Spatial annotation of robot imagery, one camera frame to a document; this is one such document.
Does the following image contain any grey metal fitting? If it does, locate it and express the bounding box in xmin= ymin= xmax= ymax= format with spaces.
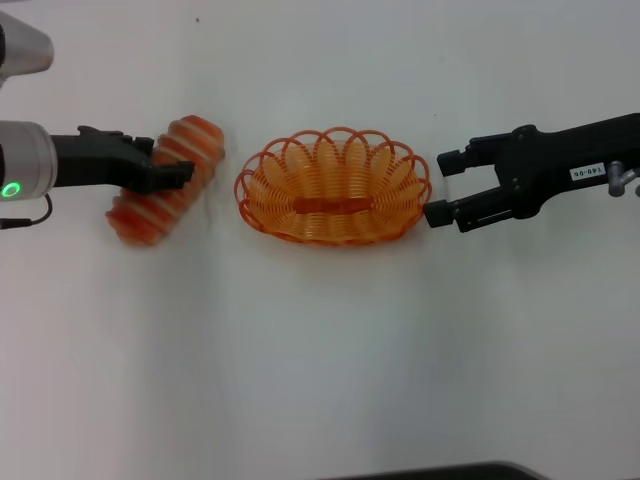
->
xmin=606 ymin=160 xmax=640 ymax=198

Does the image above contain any thin black cable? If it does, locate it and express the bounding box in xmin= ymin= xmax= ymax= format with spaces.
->
xmin=0 ymin=192 xmax=54 ymax=231

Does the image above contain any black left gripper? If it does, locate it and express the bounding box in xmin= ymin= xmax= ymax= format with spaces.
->
xmin=48 ymin=124 xmax=197 ymax=195

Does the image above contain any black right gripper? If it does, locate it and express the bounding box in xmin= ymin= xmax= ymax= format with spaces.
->
xmin=422 ymin=113 xmax=640 ymax=234

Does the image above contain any orange oval wire basket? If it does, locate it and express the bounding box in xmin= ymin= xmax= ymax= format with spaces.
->
xmin=233 ymin=126 xmax=433 ymax=247

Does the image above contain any orange striped bread loaf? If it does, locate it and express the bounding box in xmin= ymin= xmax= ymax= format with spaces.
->
xmin=104 ymin=114 xmax=225 ymax=248

